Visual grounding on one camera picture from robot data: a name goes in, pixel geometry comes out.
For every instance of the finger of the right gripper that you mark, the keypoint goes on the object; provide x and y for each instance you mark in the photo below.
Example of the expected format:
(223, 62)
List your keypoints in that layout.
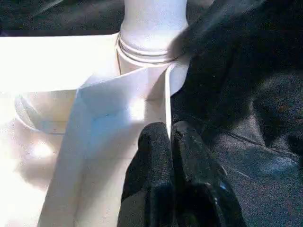
(196, 30)

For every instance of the white plastic table top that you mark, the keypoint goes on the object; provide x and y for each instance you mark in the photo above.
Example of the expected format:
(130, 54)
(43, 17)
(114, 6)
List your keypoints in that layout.
(82, 118)

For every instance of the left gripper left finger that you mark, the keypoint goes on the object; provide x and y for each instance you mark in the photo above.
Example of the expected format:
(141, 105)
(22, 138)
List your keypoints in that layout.
(151, 177)

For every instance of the white plastic table leg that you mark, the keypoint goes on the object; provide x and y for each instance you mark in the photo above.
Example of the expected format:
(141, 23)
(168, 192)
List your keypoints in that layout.
(154, 23)

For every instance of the black plastic mat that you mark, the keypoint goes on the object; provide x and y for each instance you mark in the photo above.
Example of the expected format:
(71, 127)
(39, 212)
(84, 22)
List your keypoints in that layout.
(260, 142)

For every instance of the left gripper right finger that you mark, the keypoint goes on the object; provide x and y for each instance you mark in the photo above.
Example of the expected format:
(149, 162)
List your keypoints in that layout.
(203, 194)

